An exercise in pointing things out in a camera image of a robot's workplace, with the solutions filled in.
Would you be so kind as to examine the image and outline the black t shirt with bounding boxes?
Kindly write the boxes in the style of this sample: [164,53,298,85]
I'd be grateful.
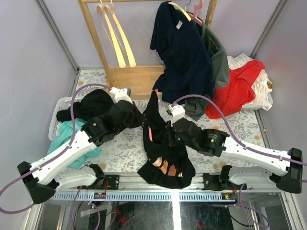
[137,90,197,190]

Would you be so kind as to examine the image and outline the pink hanger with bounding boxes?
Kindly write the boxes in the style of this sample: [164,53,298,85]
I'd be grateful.
[146,91,160,142]
[187,0,204,26]

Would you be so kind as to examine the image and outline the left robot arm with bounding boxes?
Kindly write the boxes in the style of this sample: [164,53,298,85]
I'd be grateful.
[17,100,145,204]

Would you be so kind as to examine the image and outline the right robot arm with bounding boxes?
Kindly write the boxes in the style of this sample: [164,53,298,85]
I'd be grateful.
[166,118,303,194]

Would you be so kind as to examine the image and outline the grey t shirt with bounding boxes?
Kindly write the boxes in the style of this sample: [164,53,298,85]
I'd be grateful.
[185,23,230,121]

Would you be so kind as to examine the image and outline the navy t shirt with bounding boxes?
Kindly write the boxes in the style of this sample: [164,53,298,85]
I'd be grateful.
[150,1,214,103]

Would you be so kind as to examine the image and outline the red t shirt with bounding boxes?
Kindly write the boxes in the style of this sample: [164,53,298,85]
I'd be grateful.
[213,60,265,116]

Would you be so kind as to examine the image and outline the wooden hanger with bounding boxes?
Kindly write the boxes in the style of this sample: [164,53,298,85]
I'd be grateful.
[96,1,126,68]
[108,0,136,68]

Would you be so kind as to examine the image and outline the pink hanger on rack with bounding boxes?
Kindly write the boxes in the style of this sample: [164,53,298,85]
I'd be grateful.
[187,0,204,26]

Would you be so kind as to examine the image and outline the floral table mat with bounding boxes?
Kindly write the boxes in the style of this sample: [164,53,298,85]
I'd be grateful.
[70,69,265,173]

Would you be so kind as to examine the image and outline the wooden clothes rack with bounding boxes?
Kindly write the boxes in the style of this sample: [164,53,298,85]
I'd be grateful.
[77,0,218,100]

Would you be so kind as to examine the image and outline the black garment in basket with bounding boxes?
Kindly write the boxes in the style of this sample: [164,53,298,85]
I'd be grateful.
[56,89,116,122]

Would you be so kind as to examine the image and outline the teal cloth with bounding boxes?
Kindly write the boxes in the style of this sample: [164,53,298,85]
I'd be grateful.
[47,119,101,170]

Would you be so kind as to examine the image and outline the white plastic basket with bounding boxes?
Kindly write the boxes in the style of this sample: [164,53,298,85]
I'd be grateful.
[48,97,84,141]

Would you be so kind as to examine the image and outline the white garment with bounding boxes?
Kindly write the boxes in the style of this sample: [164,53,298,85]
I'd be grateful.
[227,53,273,111]

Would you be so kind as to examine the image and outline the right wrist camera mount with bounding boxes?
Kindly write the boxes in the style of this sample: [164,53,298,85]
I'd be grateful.
[167,104,185,126]

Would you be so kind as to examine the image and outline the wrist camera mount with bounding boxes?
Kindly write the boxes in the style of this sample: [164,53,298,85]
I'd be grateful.
[167,104,185,126]
[109,87,132,104]

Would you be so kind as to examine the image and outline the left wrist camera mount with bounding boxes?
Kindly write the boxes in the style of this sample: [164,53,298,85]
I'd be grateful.
[109,87,132,104]

